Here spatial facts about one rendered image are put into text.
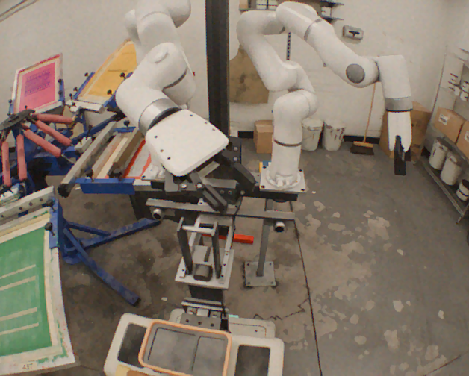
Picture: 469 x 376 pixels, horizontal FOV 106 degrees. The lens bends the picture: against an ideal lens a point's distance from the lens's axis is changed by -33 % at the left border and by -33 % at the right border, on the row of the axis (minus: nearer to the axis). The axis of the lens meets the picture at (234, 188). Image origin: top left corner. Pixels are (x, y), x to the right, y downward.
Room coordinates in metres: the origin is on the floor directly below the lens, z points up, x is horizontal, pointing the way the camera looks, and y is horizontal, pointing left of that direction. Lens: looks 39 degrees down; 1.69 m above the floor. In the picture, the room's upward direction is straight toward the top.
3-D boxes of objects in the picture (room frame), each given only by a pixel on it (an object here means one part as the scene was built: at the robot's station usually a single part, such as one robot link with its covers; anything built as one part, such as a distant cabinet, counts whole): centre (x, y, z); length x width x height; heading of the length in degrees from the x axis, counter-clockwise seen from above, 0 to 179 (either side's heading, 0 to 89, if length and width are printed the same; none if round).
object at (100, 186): (0.91, 0.61, 0.98); 0.30 x 0.05 x 0.07; 90
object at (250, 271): (1.07, -0.19, 0.48); 0.22 x 0.22 x 0.96; 0
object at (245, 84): (3.14, -0.18, 1.06); 0.53 x 0.07 x 1.05; 90
